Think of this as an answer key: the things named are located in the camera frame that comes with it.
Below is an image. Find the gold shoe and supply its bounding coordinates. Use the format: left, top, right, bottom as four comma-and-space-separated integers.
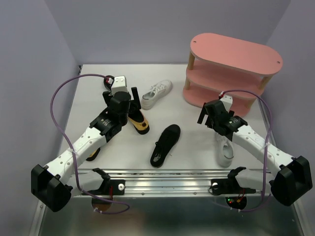
86, 148, 100, 162
128, 109, 150, 135

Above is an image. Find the white sneaker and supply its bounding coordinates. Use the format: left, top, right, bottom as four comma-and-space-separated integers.
141, 80, 173, 110
215, 133, 234, 168

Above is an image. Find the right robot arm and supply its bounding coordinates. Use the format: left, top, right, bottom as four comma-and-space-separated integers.
197, 98, 313, 206

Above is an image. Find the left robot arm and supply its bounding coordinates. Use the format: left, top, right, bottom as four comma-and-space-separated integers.
31, 87, 140, 212

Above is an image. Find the pink three-tier shoe shelf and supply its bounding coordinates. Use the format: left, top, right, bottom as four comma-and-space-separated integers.
183, 33, 283, 117

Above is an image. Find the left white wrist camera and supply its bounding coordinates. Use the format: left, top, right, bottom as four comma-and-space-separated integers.
111, 76, 128, 95

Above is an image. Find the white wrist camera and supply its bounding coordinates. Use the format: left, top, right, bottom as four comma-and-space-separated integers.
219, 95, 233, 112
111, 76, 128, 95

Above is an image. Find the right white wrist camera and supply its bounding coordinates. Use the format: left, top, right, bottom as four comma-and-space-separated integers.
219, 95, 233, 112

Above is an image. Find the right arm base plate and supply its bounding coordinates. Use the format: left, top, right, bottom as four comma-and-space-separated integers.
208, 178, 256, 196

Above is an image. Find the aluminium mounting rail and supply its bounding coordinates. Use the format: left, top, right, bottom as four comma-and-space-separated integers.
104, 169, 229, 198

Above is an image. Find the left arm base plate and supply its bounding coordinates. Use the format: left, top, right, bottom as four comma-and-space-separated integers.
97, 179, 126, 196

